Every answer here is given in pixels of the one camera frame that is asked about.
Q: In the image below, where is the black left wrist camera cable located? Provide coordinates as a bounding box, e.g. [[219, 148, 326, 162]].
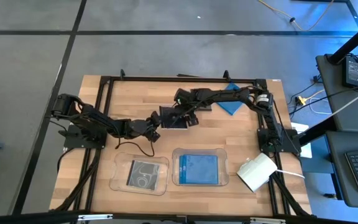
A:
[[114, 136, 155, 157]]

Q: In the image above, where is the yellow floor cable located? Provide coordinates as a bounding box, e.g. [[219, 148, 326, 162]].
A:
[[256, 0, 335, 32]]

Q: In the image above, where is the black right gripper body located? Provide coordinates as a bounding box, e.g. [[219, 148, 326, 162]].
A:
[[174, 88, 200, 114]]

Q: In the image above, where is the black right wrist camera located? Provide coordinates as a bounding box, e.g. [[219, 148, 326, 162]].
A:
[[186, 113, 200, 127]]

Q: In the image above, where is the white cylindrical device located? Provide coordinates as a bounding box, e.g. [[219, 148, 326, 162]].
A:
[[236, 152, 278, 193]]

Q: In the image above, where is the white diagonal tube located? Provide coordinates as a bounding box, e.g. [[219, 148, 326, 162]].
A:
[[330, 83, 358, 118]]

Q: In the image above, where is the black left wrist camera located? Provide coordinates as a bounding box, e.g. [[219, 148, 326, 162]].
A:
[[149, 130, 162, 143]]

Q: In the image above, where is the white device cable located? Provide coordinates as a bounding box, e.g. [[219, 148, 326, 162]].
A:
[[275, 169, 306, 180]]

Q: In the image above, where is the white floor cable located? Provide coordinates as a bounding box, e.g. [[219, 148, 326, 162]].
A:
[[303, 89, 334, 115]]

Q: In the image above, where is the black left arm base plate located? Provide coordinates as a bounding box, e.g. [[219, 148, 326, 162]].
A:
[[63, 124, 108, 149]]

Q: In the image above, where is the black diagonal pole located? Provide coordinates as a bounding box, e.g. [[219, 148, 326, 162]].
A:
[[327, 15, 358, 65]]

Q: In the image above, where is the white paper sheet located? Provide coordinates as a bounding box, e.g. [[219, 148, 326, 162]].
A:
[[290, 121, 313, 159]]

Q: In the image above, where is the black aluminium table frame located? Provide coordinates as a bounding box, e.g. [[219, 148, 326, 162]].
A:
[[50, 68, 313, 218]]

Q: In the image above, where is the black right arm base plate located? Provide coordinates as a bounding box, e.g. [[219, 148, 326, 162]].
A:
[[257, 128, 301, 154]]

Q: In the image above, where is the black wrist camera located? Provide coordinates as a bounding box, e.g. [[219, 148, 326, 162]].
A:
[[149, 130, 162, 143], [186, 113, 200, 127]]

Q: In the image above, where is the black frame bar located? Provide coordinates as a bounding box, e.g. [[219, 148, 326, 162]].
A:
[[0, 210, 358, 224]]

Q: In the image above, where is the black cable bundle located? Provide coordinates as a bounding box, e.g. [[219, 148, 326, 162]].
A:
[[54, 148, 102, 212], [268, 174, 310, 217]]

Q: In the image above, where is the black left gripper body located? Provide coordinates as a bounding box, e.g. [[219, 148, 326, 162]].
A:
[[125, 111, 162, 139]]

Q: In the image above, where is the clear plastic bin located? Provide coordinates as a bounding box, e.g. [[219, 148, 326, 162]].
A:
[[109, 151, 170, 196], [172, 147, 229, 187]]

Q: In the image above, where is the black power adapter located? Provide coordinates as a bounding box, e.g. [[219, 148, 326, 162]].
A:
[[342, 55, 358, 90]]

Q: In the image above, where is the grey desk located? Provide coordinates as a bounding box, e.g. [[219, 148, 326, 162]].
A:
[[324, 130, 358, 209], [315, 53, 358, 125]]

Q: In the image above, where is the black diagonal beam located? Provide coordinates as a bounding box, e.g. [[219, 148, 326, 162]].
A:
[[296, 115, 338, 147]]

